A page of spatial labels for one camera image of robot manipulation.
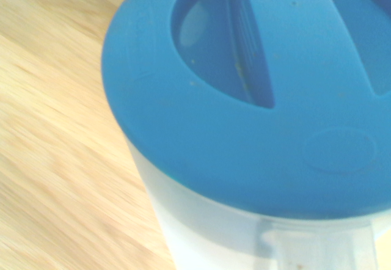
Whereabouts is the translucent pitcher with blue lid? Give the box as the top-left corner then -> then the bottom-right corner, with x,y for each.
101,0 -> 391,270

